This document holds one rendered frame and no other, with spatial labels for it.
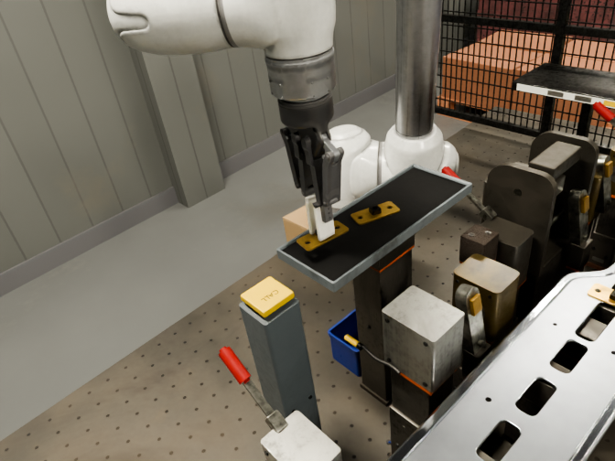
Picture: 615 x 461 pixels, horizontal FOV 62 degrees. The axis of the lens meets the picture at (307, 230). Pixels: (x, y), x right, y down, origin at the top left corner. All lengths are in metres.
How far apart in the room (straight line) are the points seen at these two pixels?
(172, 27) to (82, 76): 2.40
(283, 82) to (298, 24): 0.08
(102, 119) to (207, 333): 1.95
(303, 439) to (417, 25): 0.89
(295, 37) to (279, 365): 0.49
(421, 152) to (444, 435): 0.79
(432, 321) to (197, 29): 0.51
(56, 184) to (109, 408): 1.96
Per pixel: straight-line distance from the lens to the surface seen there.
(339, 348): 1.23
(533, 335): 0.95
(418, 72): 1.29
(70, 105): 3.06
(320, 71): 0.67
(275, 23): 0.64
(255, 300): 0.78
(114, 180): 3.26
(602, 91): 1.84
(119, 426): 1.31
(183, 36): 0.68
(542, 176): 0.99
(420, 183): 1.01
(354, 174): 1.43
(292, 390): 0.89
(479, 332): 0.90
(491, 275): 0.92
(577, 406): 0.87
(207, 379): 1.32
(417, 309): 0.80
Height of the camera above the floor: 1.67
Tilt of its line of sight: 35 degrees down
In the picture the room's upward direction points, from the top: 8 degrees counter-clockwise
